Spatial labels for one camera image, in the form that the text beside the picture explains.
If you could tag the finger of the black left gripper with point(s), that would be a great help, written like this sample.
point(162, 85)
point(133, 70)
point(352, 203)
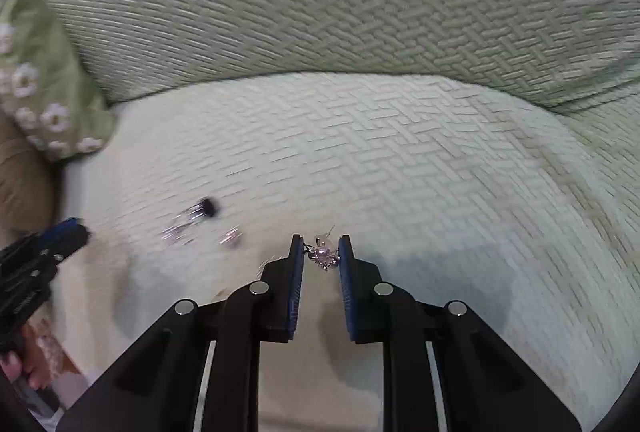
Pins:
point(67, 236)

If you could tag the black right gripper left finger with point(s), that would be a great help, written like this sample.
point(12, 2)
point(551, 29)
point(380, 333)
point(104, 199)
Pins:
point(197, 366)

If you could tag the green daisy embroidered pillow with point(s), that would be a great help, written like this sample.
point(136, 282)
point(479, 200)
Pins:
point(45, 89)

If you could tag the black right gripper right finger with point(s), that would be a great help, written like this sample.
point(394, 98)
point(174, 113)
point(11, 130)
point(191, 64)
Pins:
point(444, 368)

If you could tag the pink crystal flower earring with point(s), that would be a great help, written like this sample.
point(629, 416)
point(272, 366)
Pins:
point(323, 251)

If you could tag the tan cushion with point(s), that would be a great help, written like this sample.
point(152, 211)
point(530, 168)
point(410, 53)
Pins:
point(27, 186)

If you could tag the light green seat cushion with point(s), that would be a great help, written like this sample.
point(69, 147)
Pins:
point(456, 191)

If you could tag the person's hand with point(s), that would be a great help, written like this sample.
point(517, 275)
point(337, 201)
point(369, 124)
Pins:
point(33, 367)

